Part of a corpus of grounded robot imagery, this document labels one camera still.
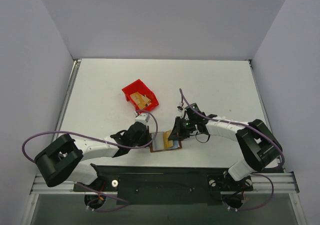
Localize gold card with chip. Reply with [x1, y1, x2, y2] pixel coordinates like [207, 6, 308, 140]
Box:
[163, 130, 174, 150]

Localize brown leather card holder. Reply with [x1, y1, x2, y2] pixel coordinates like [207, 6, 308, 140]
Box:
[149, 131, 182, 153]

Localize red plastic bin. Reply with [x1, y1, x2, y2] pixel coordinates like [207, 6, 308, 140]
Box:
[122, 79, 159, 112]

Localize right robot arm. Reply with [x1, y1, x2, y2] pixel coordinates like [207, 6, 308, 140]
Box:
[168, 103, 283, 190]

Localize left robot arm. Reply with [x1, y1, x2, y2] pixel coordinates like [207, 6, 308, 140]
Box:
[34, 122, 152, 191]

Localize gold cards in bin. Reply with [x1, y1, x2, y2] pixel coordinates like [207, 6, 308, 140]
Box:
[130, 92, 152, 110]

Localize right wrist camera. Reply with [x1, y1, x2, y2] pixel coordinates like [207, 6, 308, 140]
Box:
[177, 103, 184, 112]

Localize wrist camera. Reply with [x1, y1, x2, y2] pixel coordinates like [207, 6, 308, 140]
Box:
[177, 103, 184, 112]
[134, 112, 150, 125]

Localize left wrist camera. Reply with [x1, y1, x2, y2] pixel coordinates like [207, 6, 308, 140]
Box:
[134, 112, 150, 125]

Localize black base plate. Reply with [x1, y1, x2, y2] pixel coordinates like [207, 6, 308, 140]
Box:
[88, 164, 253, 205]

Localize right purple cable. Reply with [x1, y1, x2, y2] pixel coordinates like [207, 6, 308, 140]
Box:
[179, 88, 286, 212]

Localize aluminium table frame rail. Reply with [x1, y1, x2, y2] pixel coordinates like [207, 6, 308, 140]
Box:
[29, 58, 300, 195]

